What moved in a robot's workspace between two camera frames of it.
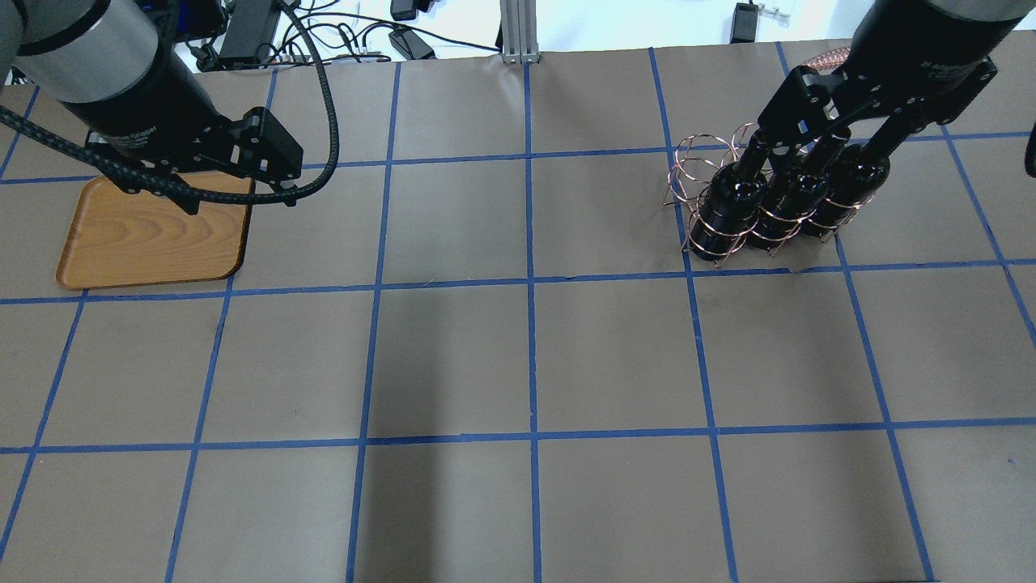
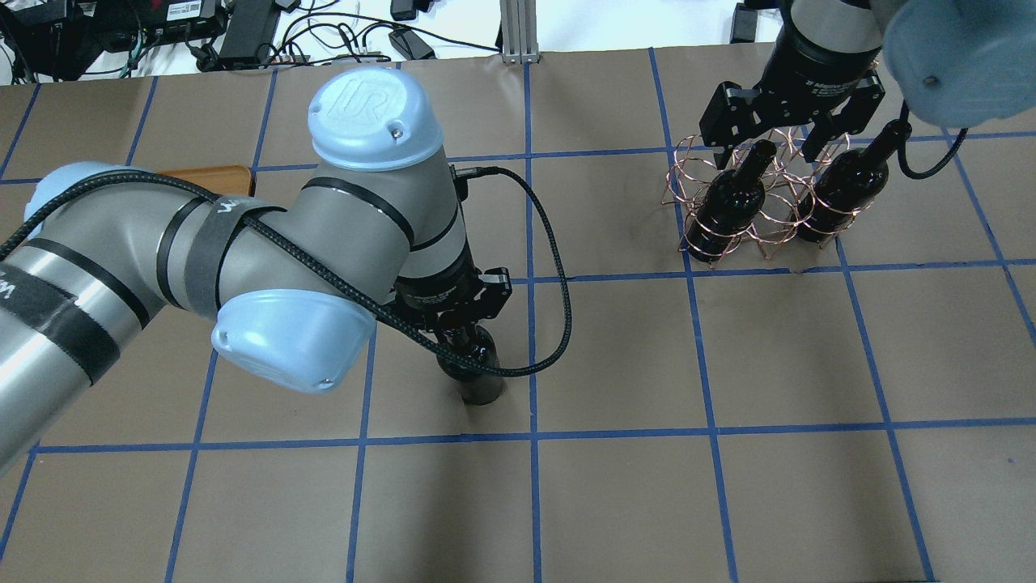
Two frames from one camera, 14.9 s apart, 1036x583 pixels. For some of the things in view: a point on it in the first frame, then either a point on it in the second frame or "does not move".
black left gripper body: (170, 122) -> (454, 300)
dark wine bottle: (856, 172) does not move
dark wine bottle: (728, 213) -> (476, 386)
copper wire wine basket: (731, 210) does not move
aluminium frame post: (519, 27) does not move
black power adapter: (252, 24) does not move
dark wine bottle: (795, 191) -> (731, 203)
